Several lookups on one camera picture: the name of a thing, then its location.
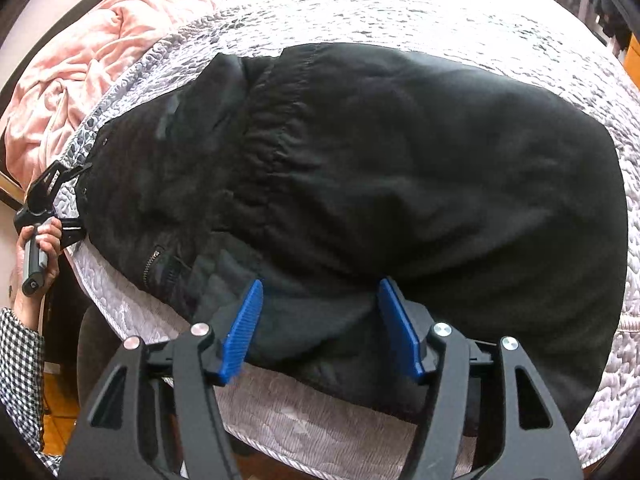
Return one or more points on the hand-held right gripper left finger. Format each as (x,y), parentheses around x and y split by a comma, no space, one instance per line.
(245,330)

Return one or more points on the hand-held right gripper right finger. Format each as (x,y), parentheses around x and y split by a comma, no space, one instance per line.
(400,330)

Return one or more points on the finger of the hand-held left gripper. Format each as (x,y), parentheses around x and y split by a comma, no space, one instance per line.
(65,172)
(70,232)

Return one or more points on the black pants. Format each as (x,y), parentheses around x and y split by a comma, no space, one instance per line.
(400,160)

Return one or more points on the person's left forearm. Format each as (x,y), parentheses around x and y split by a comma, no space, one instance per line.
(20,370)

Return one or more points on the person's left hand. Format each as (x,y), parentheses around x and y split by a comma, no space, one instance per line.
(49,245)

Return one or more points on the pink fleece blanket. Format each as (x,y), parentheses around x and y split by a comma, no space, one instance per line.
(100,35)

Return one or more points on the grey quilted mattress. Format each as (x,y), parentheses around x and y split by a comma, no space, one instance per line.
(450,20)

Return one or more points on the wooden cabinet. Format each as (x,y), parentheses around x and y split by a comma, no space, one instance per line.
(634,52)

